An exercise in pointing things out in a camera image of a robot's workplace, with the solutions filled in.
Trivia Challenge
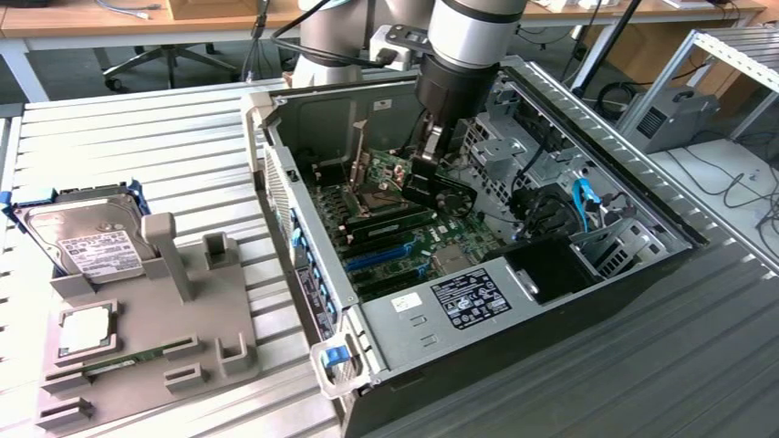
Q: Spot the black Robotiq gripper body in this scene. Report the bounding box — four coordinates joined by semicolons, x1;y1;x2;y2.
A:
414;54;500;127

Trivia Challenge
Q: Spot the graphics card with silver bracket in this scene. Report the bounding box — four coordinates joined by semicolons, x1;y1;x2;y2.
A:
346;118;480;219

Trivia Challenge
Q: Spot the CPU socket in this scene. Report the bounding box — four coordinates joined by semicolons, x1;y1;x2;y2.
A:
349;186;402;215

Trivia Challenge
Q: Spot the green Dell motherboard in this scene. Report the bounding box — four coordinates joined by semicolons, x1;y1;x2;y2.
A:
306;152;488;302

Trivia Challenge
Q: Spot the black installed RAM stick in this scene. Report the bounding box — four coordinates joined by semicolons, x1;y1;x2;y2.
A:
345;207;438;243

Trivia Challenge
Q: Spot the silver drive cage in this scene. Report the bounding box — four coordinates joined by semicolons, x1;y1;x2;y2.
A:
460;75;695;279

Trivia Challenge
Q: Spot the silver chipset heatsink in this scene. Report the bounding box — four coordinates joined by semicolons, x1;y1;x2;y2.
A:
434;248;480;275

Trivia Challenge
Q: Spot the blue expansion slot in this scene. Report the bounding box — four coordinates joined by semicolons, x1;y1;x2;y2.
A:
342;241;414;273

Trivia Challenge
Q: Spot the long wooden desk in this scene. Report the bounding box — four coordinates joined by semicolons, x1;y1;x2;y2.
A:
520;0;769;47

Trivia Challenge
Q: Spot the black tripod pole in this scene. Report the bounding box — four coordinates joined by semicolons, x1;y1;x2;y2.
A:
568;0;647;99

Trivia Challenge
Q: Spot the silver power supply unit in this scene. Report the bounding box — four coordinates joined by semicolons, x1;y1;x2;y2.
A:
357;259;536;373

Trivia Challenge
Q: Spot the grey box device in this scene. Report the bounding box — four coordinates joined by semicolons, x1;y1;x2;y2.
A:
632;86;723;154

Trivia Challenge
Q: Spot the small brown cardboard box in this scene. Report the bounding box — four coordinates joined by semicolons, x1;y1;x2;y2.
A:
166;0;269;22

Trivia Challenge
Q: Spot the open grey PC case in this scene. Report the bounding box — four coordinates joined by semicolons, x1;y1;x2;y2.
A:
241;54;713;438

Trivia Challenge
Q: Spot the black office chair base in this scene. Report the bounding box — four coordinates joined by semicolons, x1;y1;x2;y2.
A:
100;43;242;92

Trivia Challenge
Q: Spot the grey parts rack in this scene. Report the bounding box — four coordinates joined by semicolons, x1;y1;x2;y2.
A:
34;212;261;433

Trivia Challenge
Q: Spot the silver hard disk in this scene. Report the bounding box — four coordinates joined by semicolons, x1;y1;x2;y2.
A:
14;193;150;284

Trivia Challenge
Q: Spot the green RAM stick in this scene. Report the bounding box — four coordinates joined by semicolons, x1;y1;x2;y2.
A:
81;349;169;378

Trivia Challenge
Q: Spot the blue disk caddy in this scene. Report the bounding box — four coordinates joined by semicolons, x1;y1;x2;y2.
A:
0;179;152;218

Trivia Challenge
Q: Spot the silver CPU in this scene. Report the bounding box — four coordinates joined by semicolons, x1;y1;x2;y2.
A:
58;306;117;360

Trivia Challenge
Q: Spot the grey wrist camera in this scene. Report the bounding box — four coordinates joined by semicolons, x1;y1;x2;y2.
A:
368;23;430;72

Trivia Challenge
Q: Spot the black power wire bundle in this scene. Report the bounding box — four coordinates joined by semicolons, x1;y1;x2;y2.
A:
509;184;577;236

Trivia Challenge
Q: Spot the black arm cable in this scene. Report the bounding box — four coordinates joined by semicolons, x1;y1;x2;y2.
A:
270;0;400;69

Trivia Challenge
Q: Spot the coiled black cable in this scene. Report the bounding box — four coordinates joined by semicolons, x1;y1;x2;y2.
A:
595;80;640;114

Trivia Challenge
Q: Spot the blue SATA wire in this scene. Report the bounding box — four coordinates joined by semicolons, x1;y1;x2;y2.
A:
571;177;601;234

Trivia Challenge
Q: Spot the grey hanging cable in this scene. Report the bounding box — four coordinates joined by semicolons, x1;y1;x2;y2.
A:
242;0;270;83

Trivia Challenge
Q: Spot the aluminium slatted frame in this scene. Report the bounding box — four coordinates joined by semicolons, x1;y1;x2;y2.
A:
613;26;779;142

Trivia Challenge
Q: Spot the blue white network cable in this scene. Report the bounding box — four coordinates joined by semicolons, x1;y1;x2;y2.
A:
96;0;162;19

